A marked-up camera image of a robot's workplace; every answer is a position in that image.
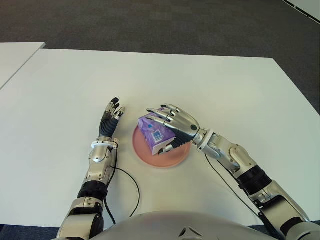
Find purple tissue paper pack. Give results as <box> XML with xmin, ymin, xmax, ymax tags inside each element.
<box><xmin>137</xmin><ymin>112</ymin><xmax>177</xmax><ymax>156</ymax></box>

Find pink round plate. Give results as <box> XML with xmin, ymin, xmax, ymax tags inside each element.
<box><xmin>131</xmin><ymin>124</ymin><xmax>191</xmax><ymax>169</ymax></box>

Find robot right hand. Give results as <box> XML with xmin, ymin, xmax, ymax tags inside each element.
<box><xmin>146</xmin><ymin>103</ymin><xmax>201</xmax><ymax>156</ymax></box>

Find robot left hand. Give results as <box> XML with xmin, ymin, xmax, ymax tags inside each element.
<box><xmin>98</xmin><ymin>96</ymin><xmax>126</xmax><ymax>138</ymax></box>

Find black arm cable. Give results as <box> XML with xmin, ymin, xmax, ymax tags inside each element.
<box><xmin>204</xmin><ymin>153</ymin><xmax>276</xmax><ymax>236</ymax></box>
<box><xmin>103</xmin><ymin>144</ymin><xmax>140</xmax><ymax>225</ymax></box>

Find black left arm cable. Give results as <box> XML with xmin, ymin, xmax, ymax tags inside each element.
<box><xmin>103</xmin><ymin>144</ymin><xmax>140</xmax><ymax>225</ymax></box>

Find silver robot torso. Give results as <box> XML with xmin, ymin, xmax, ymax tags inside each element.
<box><xmin>98</xmin><ymin>211</ymin><xmax>273</xmax><ymax>240</ymax></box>

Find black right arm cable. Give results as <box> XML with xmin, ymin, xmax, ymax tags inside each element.
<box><xmin>204</xmin><ymin>153</ymin><xmax>276</xmax><ymax>236</ymax></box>

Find adjacent white table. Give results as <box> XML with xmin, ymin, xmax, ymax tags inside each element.
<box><xmin>0</xmin><ymin>41</ymin><xmax>47</xmax><ymax>91</ymax></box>

